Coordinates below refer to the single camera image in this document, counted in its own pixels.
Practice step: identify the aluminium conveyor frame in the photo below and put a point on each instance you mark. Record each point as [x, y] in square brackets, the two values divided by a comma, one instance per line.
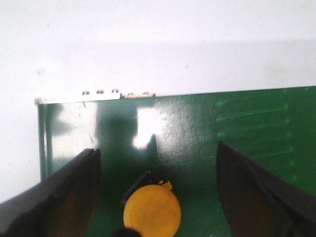
[99, 95]

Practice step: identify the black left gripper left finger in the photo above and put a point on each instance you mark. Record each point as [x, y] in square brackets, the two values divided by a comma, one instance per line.
[62, 205]

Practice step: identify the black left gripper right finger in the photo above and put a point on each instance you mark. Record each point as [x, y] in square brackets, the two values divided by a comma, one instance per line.
[256, 203]

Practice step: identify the yellow mushroom push button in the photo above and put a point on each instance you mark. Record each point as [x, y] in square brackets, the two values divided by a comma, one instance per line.
[151, 208]

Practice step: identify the green conveyor belt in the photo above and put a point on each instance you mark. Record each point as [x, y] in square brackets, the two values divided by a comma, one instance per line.
[176, 138]

